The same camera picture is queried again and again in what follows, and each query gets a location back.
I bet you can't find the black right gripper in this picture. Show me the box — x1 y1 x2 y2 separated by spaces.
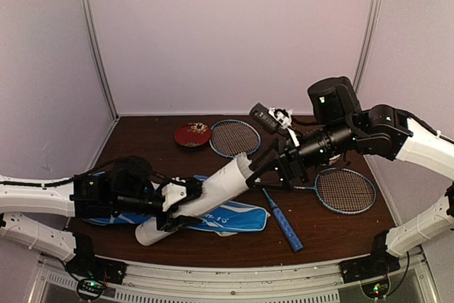
245 119 358 193

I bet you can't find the white shuttlecock tube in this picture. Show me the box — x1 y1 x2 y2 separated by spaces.
134 152 255 247

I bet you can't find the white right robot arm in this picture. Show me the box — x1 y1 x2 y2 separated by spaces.
246 76 453 190

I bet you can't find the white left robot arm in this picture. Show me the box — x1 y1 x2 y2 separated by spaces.
1 174 203 277

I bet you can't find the blue racket near dish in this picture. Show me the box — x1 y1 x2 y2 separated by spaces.
209 119 304 253

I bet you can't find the blue racket bag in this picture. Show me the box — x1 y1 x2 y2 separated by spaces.
81 171 269 238

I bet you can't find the red floral dish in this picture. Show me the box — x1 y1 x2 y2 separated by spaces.
174 122 212 148

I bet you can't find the blue racket on right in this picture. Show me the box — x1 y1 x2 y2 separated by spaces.
193 166 377 214

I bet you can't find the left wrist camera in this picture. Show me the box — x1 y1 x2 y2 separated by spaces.
108 155 153 195

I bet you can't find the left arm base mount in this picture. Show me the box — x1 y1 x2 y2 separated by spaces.
62 256 127 302

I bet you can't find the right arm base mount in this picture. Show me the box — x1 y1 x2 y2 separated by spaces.
339 255 401 300

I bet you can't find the aluminium front rail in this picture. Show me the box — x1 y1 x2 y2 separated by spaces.
31 246 436 303

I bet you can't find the right aluminium frame post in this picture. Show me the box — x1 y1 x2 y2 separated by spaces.
353 0 382 93

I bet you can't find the aluminium frame post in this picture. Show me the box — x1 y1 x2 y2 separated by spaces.
353 0 382 93
80 0 119 121

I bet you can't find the left aluminium frame post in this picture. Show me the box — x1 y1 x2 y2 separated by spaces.
80 0 119 121

